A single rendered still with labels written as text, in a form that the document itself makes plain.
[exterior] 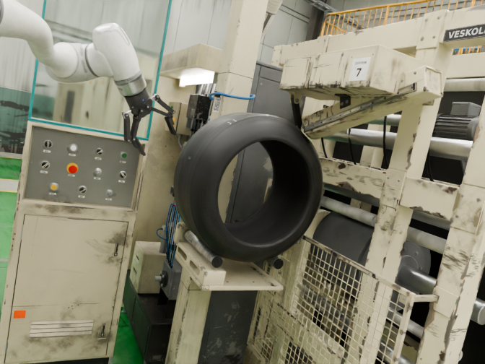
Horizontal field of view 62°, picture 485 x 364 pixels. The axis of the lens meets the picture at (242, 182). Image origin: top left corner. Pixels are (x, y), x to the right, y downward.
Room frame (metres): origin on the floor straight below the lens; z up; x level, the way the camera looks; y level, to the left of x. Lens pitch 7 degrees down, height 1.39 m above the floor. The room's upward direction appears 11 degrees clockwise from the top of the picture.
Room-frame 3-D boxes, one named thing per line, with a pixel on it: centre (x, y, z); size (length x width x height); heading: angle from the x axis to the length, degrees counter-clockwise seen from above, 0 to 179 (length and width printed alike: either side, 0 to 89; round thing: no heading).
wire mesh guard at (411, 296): (1.65, -0.41, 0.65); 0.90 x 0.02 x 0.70; 28
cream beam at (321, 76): (1.73, -0.33, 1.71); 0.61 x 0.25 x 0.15; 28
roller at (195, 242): (1.64, 0.11, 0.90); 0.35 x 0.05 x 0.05; 28
